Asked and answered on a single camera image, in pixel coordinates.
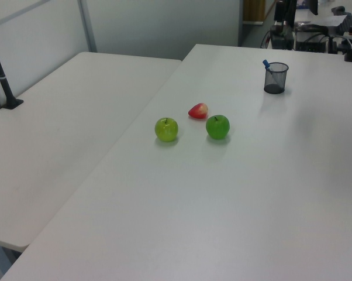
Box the black mesh pen cup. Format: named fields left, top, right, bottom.
left=263, top=61, right=290, bottom=95

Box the yellow-green toy apple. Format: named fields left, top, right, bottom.
left=154, top=117, right=179, bottom=143

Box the red strawberry toy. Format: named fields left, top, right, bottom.
left=188, top=102, right=209, bottom=120

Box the dark green toy apple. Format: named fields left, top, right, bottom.
left=205, top=115, right=231, bottom=141

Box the white side table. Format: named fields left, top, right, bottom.
left=0, top=52, right=182, bottom=253

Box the dark equipment stack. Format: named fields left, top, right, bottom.
left=270, top=0, right=297, bottom=50

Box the yellow wooden cabinet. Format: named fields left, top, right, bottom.
left=242, top=0, right=267, bottom=23

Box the black electronics box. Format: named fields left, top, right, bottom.
left=295, top=32, right=330, bottom=53

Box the grey partition frame post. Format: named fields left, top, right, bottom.
left=78, top=0, right=98, bottom=53

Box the black camera pole with base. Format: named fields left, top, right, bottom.
left=0, top=29, right=25, bottom=111

